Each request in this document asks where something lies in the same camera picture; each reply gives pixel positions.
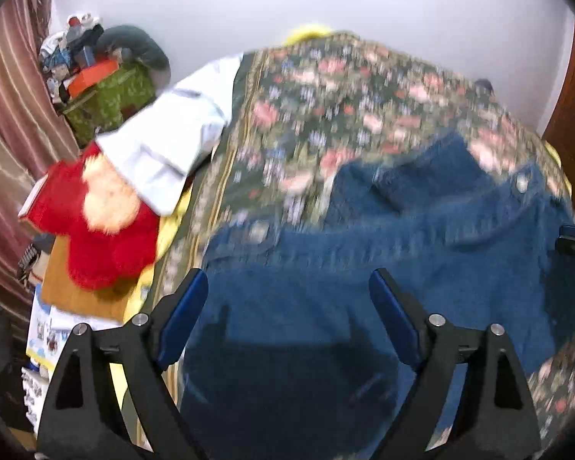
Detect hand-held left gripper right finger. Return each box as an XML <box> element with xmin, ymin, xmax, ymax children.
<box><xmin>368</xmin><ymin>268</ymin><xmax>542</xmax><ymax>460</ymax></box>

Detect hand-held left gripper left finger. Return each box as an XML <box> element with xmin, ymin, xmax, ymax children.
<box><xmin>34</xmin><ymin>268</ymin><xmax>209</xmax><ymax>460</ymax></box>

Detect blue denim jeans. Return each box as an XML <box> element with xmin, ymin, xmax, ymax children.
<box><xmin>179</xmin><ymin>131</ymin><xmax>575</xmax><ymax>460</ymax></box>

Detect pale yellow bed sheet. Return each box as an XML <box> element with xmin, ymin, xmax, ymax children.
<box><xmin>112</xmin><ymin>187</ymin><xmax>192</xmax><ymax>413</ymax></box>

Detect yellow blanket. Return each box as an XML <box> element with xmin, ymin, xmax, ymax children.
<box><xmin>544</xmin><ymin>140</ymin><xmax>573</xmax><ymax>187</ymax></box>

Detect red plush toy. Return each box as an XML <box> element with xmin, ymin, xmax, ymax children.
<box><xmin>26</xmin><ymin>144</ymin><xmax>161</xmax><ymax>291</ymax></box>

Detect brown wooden box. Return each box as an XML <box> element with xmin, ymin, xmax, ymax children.
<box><xmin>43</xmin><ymin>235</ymin><xmax>140</xmax><ymax>324</ymax></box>

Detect red box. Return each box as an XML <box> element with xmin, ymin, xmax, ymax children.
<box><xmin>18</xmin><ymin>175</ymin><xmax>51</xmax><ymax>221</ymax></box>

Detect white shirt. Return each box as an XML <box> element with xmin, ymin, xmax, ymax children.
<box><xmin>96</xmin><ymin>55</ymin><xmax>244</xmax><ymax>216</ymax></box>

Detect floral bedspread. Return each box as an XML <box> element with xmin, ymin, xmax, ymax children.
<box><xmin>151</xmin><ymin>31</ymin><xmax>575</xmax><ymax>451</ymax></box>

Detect green patterned box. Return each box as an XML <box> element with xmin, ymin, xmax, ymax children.
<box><xmin>62</xmin><ymin>64</ymin><xmax>156</xmax><ymax>149</ymax></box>

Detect orange box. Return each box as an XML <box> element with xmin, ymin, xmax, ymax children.
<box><xmin>67</xmin><ymin>60</ymin><xmax>118</xmax><ymax>99</ymax></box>

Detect striped pink curtain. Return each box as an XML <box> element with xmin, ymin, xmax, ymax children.
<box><xmin>0</xmin><ymin>0</ymin><xmax>80</xmax><ymax>341</ymax></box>

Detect grey neck pillow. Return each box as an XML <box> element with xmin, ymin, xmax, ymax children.
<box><xmin>96</xmin><ymin>25</ymin><xmax>172</xmax><ymax>88</ymax></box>

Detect pile of clutter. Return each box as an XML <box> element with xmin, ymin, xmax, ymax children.
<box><xmin>38</xmin><ymin>10</ymin><xmax>106</xmax><ymax>101</ymax></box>

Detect yellow plastic object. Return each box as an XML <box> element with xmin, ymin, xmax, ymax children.
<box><xmin>286</xmin><ymin>21</ymin><xmax>338</xmax><ymax>45</ymax></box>

